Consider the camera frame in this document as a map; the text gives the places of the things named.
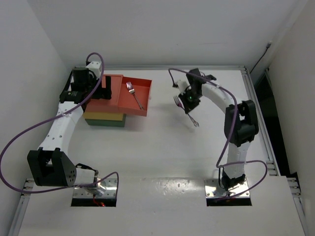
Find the silver metal fork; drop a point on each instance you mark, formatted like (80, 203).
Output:
(131, 90)

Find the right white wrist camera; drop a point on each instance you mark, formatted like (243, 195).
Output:
(181, 85)

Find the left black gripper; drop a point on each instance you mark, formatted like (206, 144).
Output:
(103, 93)

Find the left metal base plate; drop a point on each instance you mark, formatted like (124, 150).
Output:
(103, 190)

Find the pink metallic fork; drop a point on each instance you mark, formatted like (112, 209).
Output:
(179, 104)

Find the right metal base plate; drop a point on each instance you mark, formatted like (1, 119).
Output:
(213, 190)

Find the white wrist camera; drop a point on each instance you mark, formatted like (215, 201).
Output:
(181, 85)
(95, 67)

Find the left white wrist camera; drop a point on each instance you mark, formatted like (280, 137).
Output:
(95, 67)

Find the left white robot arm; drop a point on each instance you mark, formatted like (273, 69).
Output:
(49, 164)

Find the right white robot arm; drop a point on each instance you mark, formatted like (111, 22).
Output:
(240, 121)

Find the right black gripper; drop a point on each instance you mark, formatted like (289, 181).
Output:
(188, 105)

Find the green bottom drawer box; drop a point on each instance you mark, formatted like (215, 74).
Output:
(107, 123)

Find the metal base plate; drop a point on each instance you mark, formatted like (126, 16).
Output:
(213, 190)
(103, 190)

